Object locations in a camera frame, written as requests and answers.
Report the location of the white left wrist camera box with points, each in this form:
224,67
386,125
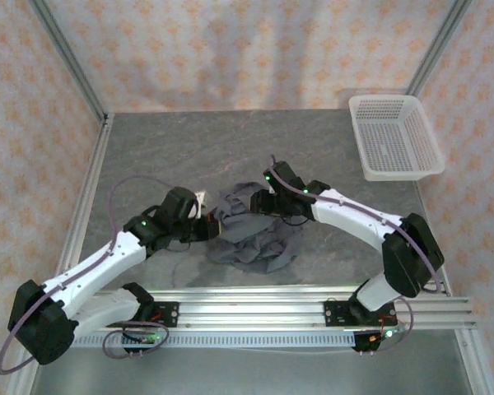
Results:
201,205

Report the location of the small circuit board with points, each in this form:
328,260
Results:
142,338
389,332

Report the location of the aluminium mounting rail beam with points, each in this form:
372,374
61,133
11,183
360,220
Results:
251,308

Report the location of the white perforated plastic basket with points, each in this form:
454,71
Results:
395,140

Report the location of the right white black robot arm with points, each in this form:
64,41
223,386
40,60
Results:
407,255

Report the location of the grey t-shirt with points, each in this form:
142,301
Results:
255,243

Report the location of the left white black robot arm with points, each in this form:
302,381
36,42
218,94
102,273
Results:
90,271

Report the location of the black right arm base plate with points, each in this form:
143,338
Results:
337,312

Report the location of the aluminium frame post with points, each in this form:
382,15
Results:
70,57
438,47

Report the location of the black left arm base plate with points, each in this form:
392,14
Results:
169,314

